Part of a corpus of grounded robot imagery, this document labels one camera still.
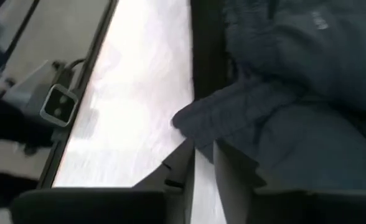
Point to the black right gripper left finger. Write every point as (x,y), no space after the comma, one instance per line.
(108,208)

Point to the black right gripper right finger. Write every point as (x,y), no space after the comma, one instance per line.
(310,208)

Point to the dark navy garment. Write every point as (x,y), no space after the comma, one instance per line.
(295,140)

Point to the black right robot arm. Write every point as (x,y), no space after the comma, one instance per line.
(8,121)

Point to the silver metal bracket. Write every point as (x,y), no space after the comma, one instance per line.
(58,105)

